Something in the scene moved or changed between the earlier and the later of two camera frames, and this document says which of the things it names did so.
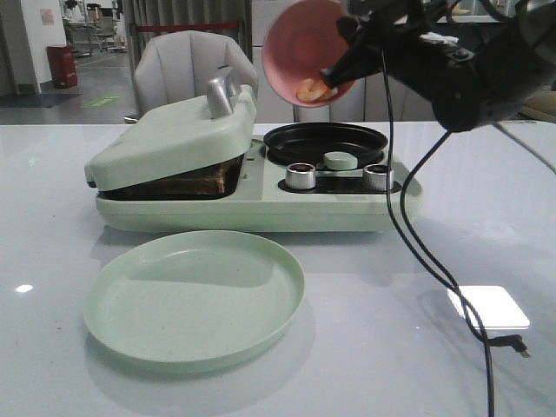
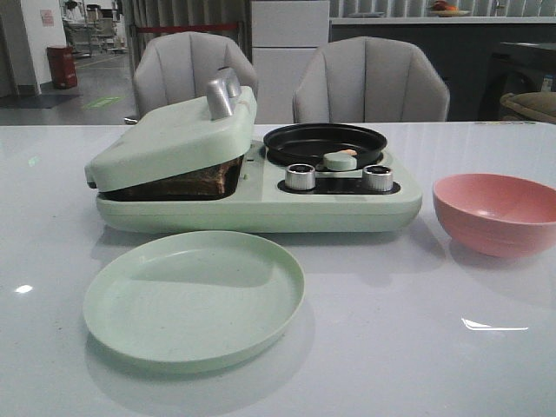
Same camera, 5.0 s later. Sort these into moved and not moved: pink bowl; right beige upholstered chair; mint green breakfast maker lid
Moved: pink bowl
Not moved: right beige upholstered chair; mint green breakfast maker lid
